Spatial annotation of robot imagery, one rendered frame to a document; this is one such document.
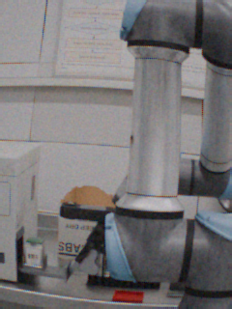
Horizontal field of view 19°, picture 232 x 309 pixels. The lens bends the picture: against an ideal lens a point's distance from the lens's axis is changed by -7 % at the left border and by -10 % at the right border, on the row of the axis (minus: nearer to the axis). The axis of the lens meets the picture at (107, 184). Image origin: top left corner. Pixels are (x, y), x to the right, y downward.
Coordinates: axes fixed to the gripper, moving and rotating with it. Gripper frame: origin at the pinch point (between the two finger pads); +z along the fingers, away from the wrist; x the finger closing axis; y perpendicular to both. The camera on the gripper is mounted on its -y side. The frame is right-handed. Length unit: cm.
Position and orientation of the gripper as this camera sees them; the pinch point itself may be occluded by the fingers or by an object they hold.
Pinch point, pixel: (70, 268)
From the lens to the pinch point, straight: 162.1
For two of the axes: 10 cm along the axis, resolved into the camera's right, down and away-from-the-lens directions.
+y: 8.2, 5.7, 0.0
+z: -5.6, 8.1, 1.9
